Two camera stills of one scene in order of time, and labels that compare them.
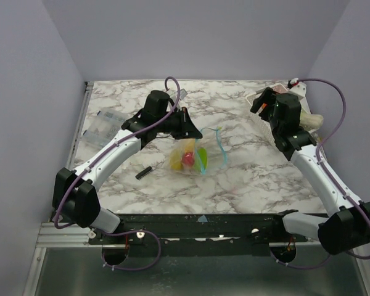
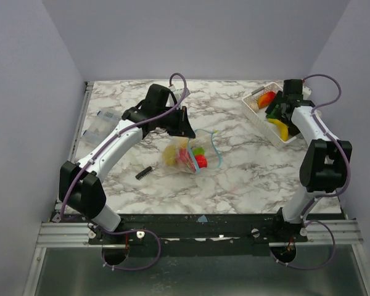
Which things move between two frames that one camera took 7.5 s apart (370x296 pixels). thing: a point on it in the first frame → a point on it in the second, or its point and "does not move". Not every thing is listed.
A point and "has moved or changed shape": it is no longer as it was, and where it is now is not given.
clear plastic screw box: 103,127 does not move
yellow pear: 176,156 → 169,155
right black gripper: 266,100 → 277,106
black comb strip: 143,173 does not move
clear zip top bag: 200,155 has moved or changed shape
